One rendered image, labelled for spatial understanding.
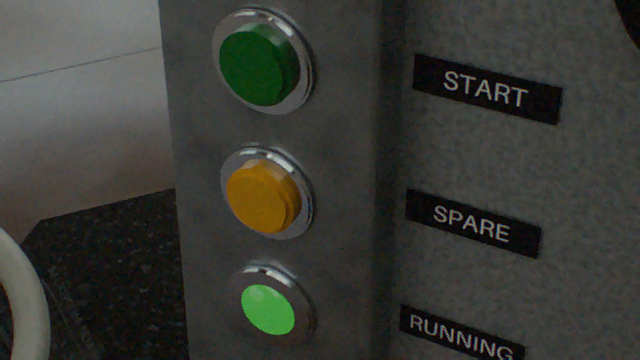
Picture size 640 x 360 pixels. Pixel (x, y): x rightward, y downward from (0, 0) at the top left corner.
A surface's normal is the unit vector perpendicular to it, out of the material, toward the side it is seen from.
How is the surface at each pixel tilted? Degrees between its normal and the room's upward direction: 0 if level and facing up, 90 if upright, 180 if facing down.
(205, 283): 90
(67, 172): 0
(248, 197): 90
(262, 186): 90
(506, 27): 90
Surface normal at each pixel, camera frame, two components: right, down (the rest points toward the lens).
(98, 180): 0.00, -0.81
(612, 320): -0.46, 0.51
